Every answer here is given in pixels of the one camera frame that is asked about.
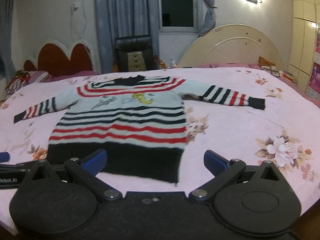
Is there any striped knit sweater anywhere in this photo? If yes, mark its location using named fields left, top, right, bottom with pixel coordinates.
left=14, top=75, right=266, bottom=183

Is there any striped pink pillow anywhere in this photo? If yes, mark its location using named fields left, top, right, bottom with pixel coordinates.
left=5, top=70, right=52, bottom=95

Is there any red heart headboard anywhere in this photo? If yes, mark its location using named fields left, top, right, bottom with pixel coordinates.
left=23, top=40, right=97, bottom=77

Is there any orange patterned cloth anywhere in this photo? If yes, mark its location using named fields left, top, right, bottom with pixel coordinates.
left=258, top=56, right=298, bottom=83

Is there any small white bottle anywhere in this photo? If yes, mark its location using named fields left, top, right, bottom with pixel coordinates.
left=170, top=57, right=177, bottom=68

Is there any black leather office chair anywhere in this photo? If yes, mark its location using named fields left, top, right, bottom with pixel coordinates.
left=112, top=35, right=167, bottom=72

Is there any cream arched headboard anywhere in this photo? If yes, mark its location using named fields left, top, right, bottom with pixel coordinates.
left=178, top=24, right=285, bottom=70

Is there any grey-blue curtain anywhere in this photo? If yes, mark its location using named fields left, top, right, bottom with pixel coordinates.
left=94, top=0, right=159, bottom=74

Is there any cream wardrobe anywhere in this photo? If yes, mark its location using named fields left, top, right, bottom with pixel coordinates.
left=289, top=0, right=319, bottom=99

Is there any dark window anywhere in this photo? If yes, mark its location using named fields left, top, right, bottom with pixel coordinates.
left=161, top=0, right=194, bottom=28

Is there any tied grey curtain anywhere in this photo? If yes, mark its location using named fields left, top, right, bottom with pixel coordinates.
left=199, top=0, right=216, bottom=37

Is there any pink wall poster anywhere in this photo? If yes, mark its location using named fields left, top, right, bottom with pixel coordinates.
left=309, top=26, right=320, bottom=93

